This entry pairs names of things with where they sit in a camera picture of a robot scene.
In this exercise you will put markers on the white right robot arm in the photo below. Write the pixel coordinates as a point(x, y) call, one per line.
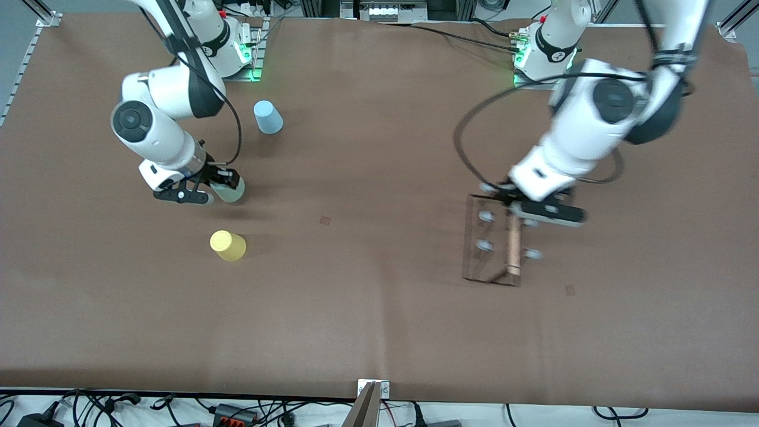
point(166, 136)

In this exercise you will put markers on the pale green plastic cup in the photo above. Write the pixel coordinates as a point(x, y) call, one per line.
point(232, 194)

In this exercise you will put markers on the yellow plastic cup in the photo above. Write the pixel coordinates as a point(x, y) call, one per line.
point(227, 245)

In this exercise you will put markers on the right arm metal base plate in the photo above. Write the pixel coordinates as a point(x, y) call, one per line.
point(246, 76)

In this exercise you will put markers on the black floor plug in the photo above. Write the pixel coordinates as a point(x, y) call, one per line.
point(442, 424)

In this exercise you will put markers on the black and orange adapter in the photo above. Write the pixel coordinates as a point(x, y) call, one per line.
point(234, 415)

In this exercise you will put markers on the light blue plastic cup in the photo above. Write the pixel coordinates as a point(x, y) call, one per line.
point(268, 118)

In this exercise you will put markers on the aluminium table edge rail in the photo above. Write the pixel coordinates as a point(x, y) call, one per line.
point(25, 65)
point(728, 31)

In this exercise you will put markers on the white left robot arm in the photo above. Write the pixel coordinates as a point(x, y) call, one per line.
point(587, 124)

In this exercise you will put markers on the black power adapter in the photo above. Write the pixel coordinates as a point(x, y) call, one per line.
point(38, 422)

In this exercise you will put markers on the white power strip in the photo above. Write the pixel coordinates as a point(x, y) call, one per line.
point(385, 10)

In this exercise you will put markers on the aluminium camera mount profile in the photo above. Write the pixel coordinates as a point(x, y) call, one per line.
point(364, 412)

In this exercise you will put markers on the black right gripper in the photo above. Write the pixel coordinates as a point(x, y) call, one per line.
point(212, 174)

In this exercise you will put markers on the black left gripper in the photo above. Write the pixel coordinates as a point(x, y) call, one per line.
point(503, 193)

